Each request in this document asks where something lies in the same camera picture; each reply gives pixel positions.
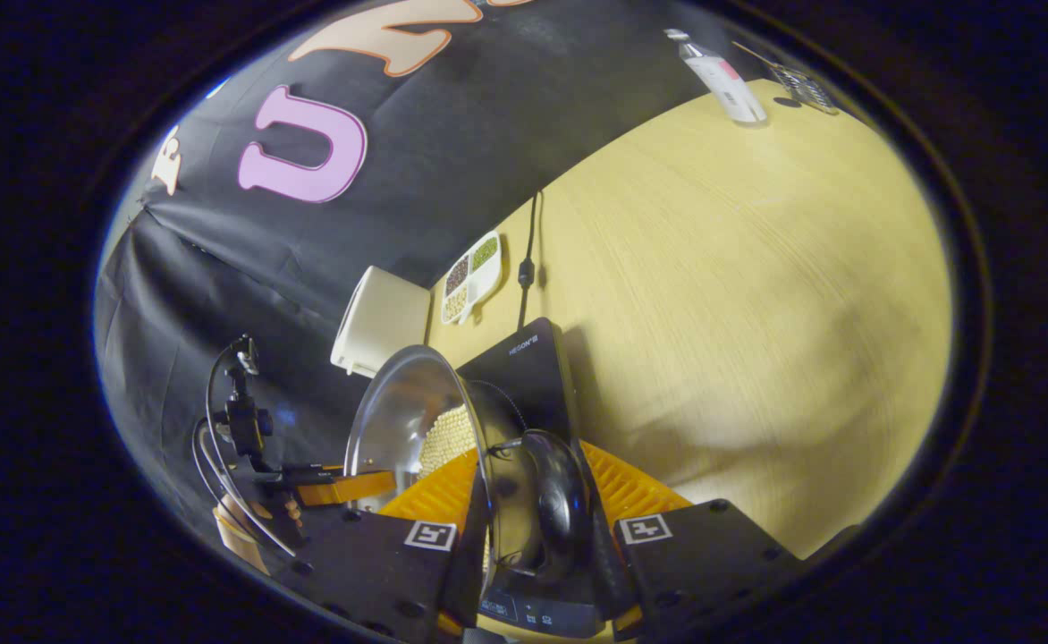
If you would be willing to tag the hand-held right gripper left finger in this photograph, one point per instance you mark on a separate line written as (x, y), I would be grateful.
(372, 572)

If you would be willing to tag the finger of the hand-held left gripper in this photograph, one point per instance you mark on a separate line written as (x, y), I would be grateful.
(345, 487)

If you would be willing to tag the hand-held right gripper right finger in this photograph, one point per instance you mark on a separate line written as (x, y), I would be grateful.
(703, 572)

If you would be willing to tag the black induction cooktop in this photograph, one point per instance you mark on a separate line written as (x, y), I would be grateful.
(533, 367)

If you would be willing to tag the white toaster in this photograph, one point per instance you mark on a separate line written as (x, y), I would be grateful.
(381, 317)

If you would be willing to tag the white divided dish of beans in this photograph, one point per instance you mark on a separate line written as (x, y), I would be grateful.
(470, 277)

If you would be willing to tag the clear plastic bottle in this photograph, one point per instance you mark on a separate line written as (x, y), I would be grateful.
(725, 80)

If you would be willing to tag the brown wooden stick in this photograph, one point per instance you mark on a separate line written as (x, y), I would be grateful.
(755, 54)

